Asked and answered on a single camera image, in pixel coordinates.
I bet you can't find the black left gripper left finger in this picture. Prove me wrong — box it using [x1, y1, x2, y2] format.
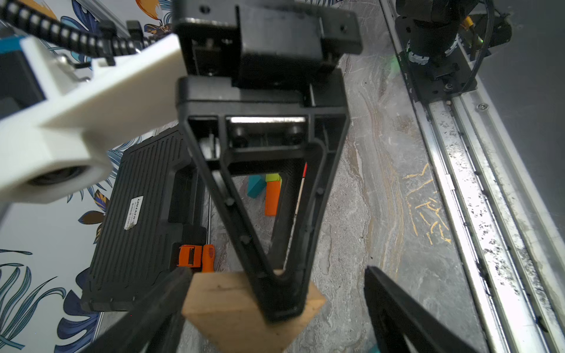
[83, 267, 193, 352]

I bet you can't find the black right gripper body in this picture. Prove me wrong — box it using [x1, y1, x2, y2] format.
[172, 1, 363, 119]

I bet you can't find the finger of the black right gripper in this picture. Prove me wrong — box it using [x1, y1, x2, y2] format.
[178, 110, 350, 322]

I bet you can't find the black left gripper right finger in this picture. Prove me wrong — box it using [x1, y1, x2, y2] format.
[364, 266, 475, 352]

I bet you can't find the teal triangle block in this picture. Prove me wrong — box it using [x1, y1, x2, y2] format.
[247, 174, 266, 199]

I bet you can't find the orange rectangular block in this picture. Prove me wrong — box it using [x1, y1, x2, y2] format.
[264, 180, 281, 217]

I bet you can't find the natural wood triangle block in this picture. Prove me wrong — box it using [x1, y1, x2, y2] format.
[182, 272, 326, 352]

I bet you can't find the lime green rectangular block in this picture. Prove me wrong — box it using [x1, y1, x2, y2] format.
[266, 173, 282, 183]

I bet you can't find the black plastic tool case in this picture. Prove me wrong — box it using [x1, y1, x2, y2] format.
[80, 126, 207, 312]

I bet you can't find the orange handled screwdriver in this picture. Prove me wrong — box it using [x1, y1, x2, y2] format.
[201, 244, 216, 273]

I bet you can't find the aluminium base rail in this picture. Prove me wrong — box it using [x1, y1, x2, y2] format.
[382, 1, 564, 352]

